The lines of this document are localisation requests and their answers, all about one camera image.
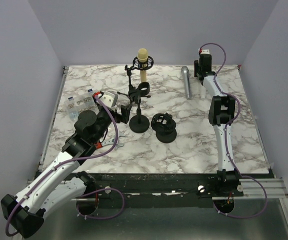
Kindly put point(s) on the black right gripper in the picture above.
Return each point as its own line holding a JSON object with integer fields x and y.
{"x": 196, "y": 68}

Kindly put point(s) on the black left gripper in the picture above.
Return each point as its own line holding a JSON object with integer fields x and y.
{"x": 123, "y": 118}

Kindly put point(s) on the silver grey microphone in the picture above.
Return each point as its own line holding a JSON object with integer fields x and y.
{"x": 186, "y": 81}

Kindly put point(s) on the black round-base clip stand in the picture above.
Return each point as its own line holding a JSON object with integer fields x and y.
{"x": 139, "y": 123}

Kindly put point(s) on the white microphone silver mesh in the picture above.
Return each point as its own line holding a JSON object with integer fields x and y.
{"x": 203, "y": 92}

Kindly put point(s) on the beige microphone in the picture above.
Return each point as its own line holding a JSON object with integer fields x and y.
{"x": 142, "y": 57}

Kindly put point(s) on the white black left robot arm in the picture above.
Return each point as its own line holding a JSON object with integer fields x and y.
{"x": 26, "y": 211}

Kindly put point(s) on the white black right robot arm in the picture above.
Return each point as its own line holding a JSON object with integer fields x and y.
{"x": 220, "y": 116}

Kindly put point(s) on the clear plastic screw box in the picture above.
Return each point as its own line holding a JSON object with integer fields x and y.
{"x": 76, "y": 105}

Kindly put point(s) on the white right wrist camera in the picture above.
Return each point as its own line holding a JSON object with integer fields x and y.
{"x": 204, "y": 51}

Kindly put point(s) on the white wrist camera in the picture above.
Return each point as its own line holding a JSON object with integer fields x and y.
{"x": 109, "y": 99}
{"x": 204, "y": 51}

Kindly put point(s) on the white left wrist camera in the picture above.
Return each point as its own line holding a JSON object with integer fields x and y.
{"x": 109, "y": 99}

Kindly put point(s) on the black shock mount round stand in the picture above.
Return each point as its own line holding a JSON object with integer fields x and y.
{"x": 165, "y": 127}

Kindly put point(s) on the orange handled adjustable wrench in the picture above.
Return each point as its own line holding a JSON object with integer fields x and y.
{"x": 110, "y": 142}

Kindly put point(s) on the black front mounting rail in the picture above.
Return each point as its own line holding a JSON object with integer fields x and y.
{"x": 141, "y": 191}

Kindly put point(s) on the aluminium extrusion rail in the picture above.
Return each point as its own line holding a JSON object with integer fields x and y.
{"x": 270, "y": 188}

